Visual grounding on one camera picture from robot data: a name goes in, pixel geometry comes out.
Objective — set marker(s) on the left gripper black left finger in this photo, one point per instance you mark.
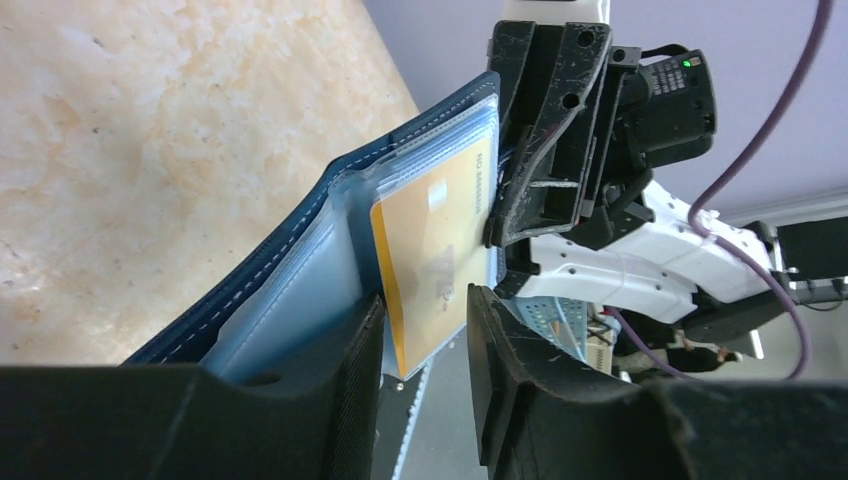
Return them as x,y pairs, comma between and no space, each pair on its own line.
312,416

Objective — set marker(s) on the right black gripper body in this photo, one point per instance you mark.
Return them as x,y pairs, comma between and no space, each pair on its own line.
656,108

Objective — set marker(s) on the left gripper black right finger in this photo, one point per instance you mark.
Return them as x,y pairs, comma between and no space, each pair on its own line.
541,414

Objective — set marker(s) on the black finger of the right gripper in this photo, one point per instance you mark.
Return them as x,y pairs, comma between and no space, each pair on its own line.
551,133
508,51

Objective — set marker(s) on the blue leather card holder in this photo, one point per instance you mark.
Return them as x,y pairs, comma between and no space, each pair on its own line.
316,267

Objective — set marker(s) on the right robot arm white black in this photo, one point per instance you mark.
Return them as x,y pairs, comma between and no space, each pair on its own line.
680,267

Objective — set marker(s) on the gold credit card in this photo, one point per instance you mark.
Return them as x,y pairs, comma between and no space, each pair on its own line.
428,236

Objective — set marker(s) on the person in background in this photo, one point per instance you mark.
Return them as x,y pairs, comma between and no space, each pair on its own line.
675,350

